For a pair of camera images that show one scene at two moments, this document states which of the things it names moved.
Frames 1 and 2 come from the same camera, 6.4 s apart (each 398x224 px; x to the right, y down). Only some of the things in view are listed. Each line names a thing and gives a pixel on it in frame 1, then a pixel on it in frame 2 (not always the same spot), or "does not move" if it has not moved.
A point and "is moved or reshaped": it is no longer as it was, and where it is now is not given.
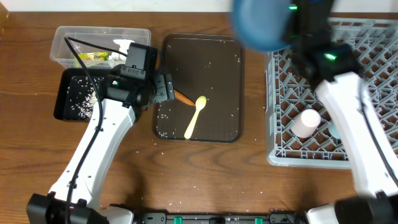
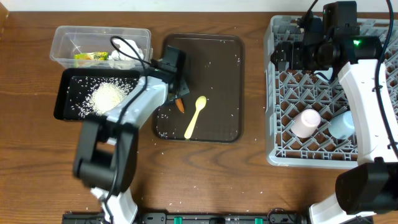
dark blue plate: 262,23 is moved or reshaped
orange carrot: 180,96 → 180,105
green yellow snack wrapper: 94,56 does not move
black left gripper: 166,88 → 187,90
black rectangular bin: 76,95 does not move
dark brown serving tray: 211,66 does not move
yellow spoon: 200,102 does not move
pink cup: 306,123 does not move
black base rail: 221,218 does not move
